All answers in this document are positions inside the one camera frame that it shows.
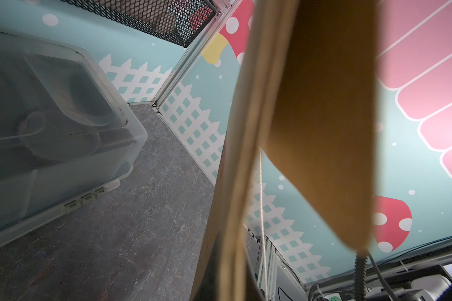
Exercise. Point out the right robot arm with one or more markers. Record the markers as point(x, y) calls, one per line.
point(401, 269)

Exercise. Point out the brown file bag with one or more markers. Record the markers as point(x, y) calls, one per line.
point(306, 97)

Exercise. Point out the clear plastic storage box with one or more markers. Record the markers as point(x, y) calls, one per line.
point(66, 136)

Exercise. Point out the black wire mesh basket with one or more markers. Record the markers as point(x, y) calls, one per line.
point(175, 21)

